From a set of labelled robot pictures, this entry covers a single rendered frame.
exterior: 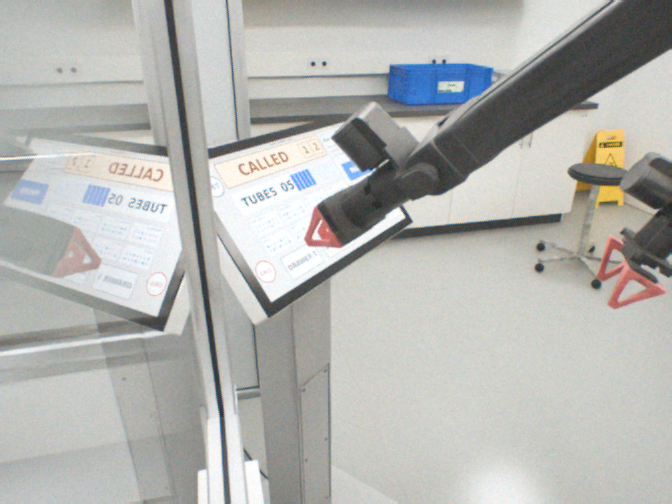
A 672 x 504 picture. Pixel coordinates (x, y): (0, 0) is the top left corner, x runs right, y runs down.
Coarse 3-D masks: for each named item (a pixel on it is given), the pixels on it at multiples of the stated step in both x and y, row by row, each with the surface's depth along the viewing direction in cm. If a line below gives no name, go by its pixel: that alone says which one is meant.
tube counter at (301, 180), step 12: (312, 168) 103; (324, 168) 105; (336, 168) 108; (276, 180) 95; (288, 180) 97; (300, 180) 99; (312, 180) 101; (324, 180) 104; (288, 192) 96; (300, 192) 98
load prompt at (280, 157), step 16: (288, 144) 101; (304, 144) 104; (320, 144) 108; (240, 160) 91; (256, 160) 93; (272, 160) 96; (288, 160) 99; (304, 160) 102; (224, 176) 87; (240, 176) 89; (256, 176) 92
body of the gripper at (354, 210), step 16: (368, 176) 63; (352, 192) 65; (368, 192) 63; (320, 208) 65; (336, 208) 65; (352, 208) 65; (368, 208) 63; (384, 208) 63; (336, 224) 64; (352, 224) 66; (368, 224) 66
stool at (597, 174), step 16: (576, 176) 279; (592, 176) 273; (608, 176) 271; (592, 192) 288; (592, 208) 291; (544, 240) 325; (592, 240) 325; (560, 256) 303; (576, 256) 305; (592, 256) 304; (592, 272) 285
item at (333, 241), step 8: (312, 216) 69; (320, 216) 67; (328, 216) 67; (312, 224) 70; (328, 224) 67; (312, 232) 71; (336, 232) 66; (304, 240) 73; (312, 240) 72; (320, 240) 71; (328, 240) 69; (336, 240) 67
